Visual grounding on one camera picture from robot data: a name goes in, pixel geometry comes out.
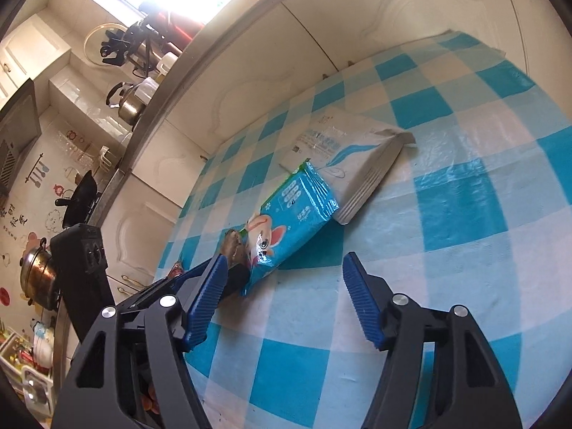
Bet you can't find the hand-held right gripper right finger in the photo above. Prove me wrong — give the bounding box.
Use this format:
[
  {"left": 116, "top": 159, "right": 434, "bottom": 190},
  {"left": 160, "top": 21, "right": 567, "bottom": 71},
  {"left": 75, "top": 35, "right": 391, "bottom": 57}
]
[{"left": 342, "top": 251, "right": 523, "bottom": 429}]

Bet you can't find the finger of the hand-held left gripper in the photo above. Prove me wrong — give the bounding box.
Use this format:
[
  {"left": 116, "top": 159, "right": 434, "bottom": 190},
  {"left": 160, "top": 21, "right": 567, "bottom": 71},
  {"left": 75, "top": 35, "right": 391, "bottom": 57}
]
[
  {"left": 221, "top": 267, "right": 250, "bottom": 298},
  {"left": 118, "top": 257, "right": 217, "bottom": 309}
]

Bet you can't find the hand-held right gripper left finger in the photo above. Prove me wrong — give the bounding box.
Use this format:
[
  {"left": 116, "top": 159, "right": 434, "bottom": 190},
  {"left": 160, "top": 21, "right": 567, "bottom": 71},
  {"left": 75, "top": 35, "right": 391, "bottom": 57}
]
[{"left": 53, "top": 254, "right": 230, "bottom": 429}]

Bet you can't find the steel cooking pot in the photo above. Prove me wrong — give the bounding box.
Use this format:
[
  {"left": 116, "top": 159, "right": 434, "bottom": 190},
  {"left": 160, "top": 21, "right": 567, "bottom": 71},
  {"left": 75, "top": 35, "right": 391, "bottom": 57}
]
[{"left": 20, "top": 237, "right": 61, "bottom": 311}]

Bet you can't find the cream cabinet door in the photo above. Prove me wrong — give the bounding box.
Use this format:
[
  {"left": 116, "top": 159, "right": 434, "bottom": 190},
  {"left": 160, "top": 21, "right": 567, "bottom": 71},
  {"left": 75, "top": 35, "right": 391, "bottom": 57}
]
[
  {"left": 281, "top": 0, "right": 572, "bottom": 81},
  {"left": 165, "top": 2, "right": 345, "bottom": 159},
  {"left": 102, "top": 201, "right": 182, "bottom": 296},
  {"left": 127, "top": 118, "right": 215, "bottom": 220}
]

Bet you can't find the black wok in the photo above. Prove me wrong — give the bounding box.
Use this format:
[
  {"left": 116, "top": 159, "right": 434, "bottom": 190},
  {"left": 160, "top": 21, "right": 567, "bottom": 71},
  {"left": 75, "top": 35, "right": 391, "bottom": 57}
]
[{"left": 60, "top": 170, "right": 101, "bottom": 228}]

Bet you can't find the blue rabbit print packet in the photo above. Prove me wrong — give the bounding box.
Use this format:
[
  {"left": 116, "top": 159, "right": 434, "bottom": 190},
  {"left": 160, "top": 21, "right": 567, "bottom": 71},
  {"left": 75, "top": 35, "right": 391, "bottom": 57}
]
[{"left": 239, "top": 158, "right": 340, "bottom": 298}]

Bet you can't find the dish rack with bowls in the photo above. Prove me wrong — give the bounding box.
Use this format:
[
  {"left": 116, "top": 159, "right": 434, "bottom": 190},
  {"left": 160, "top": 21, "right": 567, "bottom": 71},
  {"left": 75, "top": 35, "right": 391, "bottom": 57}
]
[{"left": 0, "top": 317, "right": 56, "bottom": 421}]

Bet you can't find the beige utensil rack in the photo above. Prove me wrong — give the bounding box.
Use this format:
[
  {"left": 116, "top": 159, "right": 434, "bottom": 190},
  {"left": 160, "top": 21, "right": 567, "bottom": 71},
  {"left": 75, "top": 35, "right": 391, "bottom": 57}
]
[{"left": 87, "top": 143, "right": 118, "bottom": 175}]

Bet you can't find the blue white checkered tablecloth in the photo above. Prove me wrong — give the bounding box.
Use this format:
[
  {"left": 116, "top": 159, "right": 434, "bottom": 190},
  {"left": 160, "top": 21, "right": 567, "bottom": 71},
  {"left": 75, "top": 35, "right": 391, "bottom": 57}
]
[{"left": 154, "top": 29, "right": 572, "bottom": 429}]

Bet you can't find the white tissue pack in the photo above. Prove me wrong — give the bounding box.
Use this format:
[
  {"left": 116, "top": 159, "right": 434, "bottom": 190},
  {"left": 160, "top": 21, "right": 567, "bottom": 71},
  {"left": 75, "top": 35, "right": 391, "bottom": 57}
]
[{"left": 278, "top": 107, "right": 416, "bottom": 225}]

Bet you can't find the range hood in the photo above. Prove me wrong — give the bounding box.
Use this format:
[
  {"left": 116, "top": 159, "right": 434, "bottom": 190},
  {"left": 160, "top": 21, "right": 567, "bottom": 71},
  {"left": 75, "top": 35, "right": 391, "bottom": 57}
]
[{"left": 0, "top": 78, "right": 43, "bottom": 197}]

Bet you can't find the steel kettle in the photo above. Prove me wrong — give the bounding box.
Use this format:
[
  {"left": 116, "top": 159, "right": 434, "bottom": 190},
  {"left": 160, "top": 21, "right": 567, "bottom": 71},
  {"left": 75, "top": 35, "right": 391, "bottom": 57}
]
[{"left": 106, "top": 81, "right": 148, "bottom": 125}]

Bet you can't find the white cup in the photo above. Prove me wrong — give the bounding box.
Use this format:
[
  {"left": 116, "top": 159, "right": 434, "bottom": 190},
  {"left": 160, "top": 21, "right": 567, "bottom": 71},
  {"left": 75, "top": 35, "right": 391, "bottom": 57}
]
[{"left": 136, "top": 77, "right": 159, "bottom": 103}]

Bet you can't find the white mug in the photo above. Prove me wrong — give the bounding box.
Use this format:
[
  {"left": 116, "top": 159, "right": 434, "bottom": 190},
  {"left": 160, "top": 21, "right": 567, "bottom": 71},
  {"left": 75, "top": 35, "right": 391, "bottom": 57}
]
[{"left": 156, "top": 51, "right": 179, "bottom": 74}]

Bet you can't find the glass pot lid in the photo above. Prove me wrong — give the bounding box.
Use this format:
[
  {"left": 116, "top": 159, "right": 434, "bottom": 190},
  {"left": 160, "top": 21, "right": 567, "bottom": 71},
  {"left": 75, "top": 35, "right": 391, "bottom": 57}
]
[{"left": 84, "top": 22, "right": 130, "bottom": 70}]

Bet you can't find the red thermos jug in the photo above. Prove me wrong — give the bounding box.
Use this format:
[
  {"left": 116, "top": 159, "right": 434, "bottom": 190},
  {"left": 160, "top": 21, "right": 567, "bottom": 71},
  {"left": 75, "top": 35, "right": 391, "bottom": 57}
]
[{"left": 167, "top": 9, "right": 204, "bottom": 52}]

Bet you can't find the white wall cabinet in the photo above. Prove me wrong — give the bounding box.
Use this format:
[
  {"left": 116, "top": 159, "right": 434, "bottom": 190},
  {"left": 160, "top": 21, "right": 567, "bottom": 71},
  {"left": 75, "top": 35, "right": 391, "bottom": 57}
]
[{"left": 0, "top": 11, "right": 72, "bottom": 99}]

